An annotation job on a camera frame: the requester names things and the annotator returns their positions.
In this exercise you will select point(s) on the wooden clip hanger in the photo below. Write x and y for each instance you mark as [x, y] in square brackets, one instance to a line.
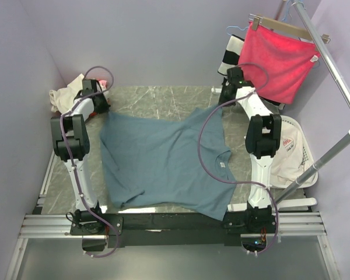
[276, 25]

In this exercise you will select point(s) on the aluminium rail frame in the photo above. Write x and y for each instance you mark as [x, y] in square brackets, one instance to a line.
[38, 226]

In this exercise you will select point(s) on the blue t shirt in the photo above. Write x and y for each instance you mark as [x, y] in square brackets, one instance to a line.
[148, 161]

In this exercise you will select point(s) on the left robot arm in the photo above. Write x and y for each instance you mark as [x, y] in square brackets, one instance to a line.
[71, 142]

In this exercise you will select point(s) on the black base beam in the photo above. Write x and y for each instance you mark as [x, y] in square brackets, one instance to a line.
[164, 229]

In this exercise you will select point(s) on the metal clothes rack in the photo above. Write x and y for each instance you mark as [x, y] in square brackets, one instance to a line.
[282, 200]

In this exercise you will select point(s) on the blue wire hanger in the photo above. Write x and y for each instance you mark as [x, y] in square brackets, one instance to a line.
[236, 30]

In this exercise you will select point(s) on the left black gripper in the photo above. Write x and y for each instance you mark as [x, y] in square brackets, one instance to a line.
[105, 108]

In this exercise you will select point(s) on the white t shirt in basket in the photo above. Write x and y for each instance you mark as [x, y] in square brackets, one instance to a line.
[288, 154]

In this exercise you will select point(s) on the white laundry basket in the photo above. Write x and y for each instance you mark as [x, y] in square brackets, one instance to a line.
[303, 163]

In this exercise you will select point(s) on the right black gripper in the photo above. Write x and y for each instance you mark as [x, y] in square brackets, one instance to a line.
[222, 100]

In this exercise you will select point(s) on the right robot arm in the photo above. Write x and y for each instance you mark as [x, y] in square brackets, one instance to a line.
[263, 135]

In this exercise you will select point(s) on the black white striped cloth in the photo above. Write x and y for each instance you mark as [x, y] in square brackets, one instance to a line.
[231, 56]

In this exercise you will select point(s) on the cream folded t shirt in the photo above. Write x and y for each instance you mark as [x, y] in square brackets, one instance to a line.
[63, 99]

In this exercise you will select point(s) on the red towel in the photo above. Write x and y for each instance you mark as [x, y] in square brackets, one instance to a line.
[276, 65]

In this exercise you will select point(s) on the pink folded t shirt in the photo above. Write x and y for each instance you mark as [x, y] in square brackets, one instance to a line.
[103, 84]

